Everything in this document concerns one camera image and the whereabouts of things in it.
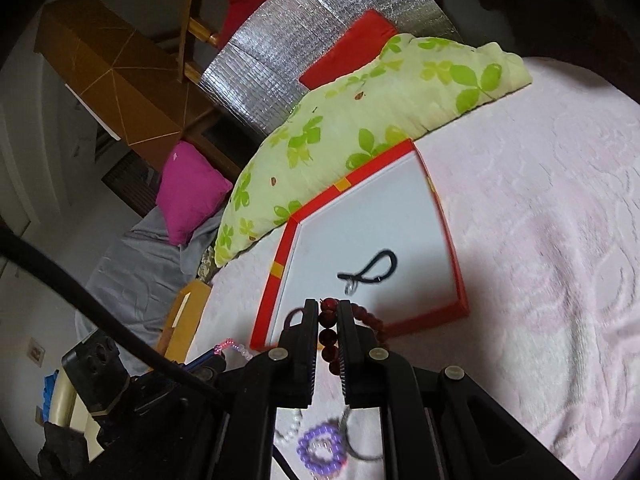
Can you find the grey bed sheet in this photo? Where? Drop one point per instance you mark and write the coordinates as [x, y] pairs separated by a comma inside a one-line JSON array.
[[130, 270]]

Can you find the green leaf print pillow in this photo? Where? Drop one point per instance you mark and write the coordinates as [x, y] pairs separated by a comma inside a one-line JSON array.
[[350, 110]]

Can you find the wooden chair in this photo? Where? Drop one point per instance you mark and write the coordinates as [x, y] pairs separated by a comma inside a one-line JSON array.
[[192, 25]]

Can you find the silver foil mat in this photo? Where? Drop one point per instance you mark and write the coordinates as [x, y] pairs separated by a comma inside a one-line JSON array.
[[280, 40]]

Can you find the red cloth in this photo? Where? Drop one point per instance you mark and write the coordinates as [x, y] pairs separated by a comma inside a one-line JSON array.
[[250, 0]]

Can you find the red cushion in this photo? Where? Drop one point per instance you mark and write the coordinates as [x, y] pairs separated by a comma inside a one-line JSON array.
[[345, 50]]

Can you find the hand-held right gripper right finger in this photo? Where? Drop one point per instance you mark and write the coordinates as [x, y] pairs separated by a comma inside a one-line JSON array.
[[346, 345]]

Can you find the brown wooden cabinet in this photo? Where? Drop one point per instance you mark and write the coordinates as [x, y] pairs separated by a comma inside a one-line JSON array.
[[115, 70]]

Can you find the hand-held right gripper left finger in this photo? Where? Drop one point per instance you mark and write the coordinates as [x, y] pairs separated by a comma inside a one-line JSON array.
[[310, 340]]

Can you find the red shallow box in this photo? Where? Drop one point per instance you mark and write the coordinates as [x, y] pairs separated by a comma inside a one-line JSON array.
[[370, 240]]

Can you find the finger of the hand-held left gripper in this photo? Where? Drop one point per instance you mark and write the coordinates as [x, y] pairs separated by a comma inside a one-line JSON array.
[[205, 370]]

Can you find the pink textured blanket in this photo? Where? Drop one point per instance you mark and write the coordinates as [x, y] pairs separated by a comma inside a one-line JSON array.
[[525, 210]]

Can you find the wooden table frame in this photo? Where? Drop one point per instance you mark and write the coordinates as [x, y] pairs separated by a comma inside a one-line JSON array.
[[210, 135]]

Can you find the magenta pillow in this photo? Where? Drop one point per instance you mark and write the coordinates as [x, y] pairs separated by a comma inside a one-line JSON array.
[[192, 190]]

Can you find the wall outlet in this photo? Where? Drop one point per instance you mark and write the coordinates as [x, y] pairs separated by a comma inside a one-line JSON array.
[[34, 349]]

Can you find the yellow cardboard box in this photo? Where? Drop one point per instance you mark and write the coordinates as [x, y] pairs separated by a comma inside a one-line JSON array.
[[187, 310]]

